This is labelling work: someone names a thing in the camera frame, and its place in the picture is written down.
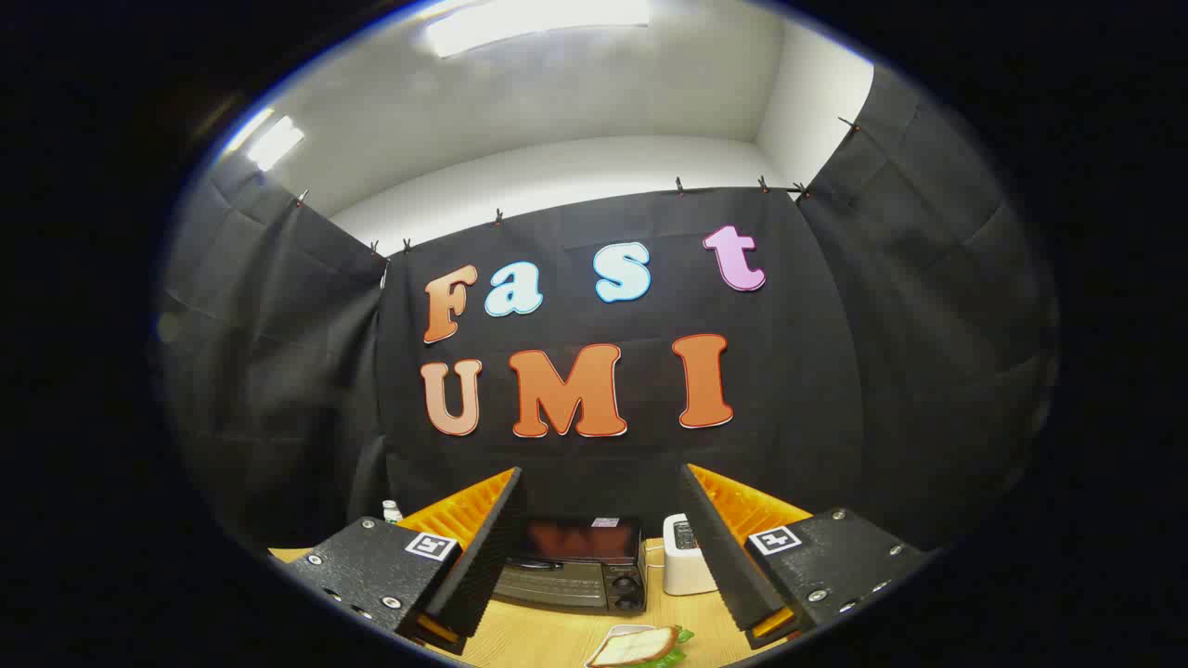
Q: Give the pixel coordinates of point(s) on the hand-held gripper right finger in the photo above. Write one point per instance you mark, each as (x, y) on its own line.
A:
(719, 557)

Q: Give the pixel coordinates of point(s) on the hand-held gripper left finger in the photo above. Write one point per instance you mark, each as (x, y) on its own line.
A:
(487, 557)

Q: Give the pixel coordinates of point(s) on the black toaster oven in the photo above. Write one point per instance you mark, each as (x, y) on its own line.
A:
(575, 586)

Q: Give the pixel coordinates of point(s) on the sandwich with lettuce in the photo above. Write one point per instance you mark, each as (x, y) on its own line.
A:
(640, 648)

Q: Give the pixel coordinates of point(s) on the white bread toaster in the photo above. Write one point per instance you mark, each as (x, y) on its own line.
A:
(685, 566)

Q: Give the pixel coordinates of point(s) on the white bottle green label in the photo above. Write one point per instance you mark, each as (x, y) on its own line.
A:
(392, 512)

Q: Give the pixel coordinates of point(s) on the white rectangular dish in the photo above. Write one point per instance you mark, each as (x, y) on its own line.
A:
(613, 635)

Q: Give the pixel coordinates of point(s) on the black backdrop cloth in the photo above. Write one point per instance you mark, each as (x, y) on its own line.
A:
(807, 371)

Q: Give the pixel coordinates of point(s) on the small ceiling light panel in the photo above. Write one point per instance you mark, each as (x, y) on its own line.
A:
(274, 142)

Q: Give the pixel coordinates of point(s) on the long ceiling light panel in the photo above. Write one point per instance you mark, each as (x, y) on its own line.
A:
(538, 23)

